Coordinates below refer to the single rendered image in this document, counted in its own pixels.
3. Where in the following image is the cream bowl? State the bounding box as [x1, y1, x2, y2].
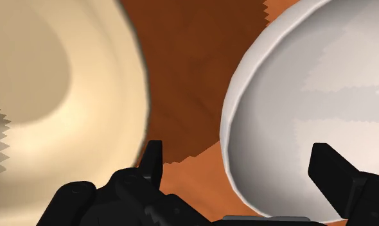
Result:
[0, 0, 151, 226]

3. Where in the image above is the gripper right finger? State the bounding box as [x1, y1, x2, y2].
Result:
[308, 143, 379, 226]

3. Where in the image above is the white bowl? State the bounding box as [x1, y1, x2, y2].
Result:
[219, 0, 379, 223]

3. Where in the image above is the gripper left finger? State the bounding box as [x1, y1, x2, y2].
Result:
[35, 139, 212, 226]

